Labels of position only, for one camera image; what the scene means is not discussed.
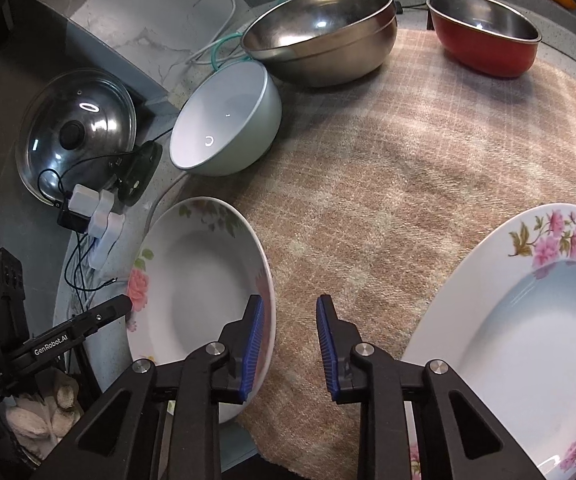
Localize small floral white plate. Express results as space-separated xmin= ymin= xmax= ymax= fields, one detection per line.
xmin=125 ymin=196 xmax=277 ymax=425

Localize large floral white plate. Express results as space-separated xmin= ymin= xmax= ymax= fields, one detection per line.
xmin=403 ymin=204 xmax=576 ymax=479

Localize light blue ceramic bowl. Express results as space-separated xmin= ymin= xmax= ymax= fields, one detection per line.
xmin=169 ymin=61 xmax=282 ymax=177

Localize large stainless steel bowl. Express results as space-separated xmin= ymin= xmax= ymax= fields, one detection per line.
xmin=240 ymin=0 xmax=398 ymax=88

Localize red steel bowl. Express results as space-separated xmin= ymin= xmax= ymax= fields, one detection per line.
xmin=427 ymin=0 xmax=542 ymax=78

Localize black box with holes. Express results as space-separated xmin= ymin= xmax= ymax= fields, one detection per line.
xmin=0 ymin=248 xmax=30 ymax=359

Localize grey work glove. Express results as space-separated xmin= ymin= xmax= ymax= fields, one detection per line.
xmin=5 ymin=368 xmax=83 ymax=463

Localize white power adapters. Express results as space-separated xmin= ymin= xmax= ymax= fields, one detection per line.
xmin=68 ymin=184 xmax=125 ymax=270

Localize black round stand base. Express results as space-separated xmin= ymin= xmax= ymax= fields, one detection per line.
xmin=116 ymin=141 xmax=163 ymax=207

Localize glass pot lid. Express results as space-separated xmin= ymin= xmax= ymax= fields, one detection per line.
xmin=15 ymin=68 xmax=137 ymax=206

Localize beige plaid cloth mat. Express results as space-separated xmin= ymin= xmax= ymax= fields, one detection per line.
xmin=183 ymin=30 xmax=576 ymax=479

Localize white cable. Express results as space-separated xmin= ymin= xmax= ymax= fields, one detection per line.
xmin=173 ymin=0 xmax=242 ymax=66

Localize teal cable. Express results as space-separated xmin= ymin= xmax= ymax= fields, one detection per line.
xmin=205 ymin=0 xmax=289 ymax=68

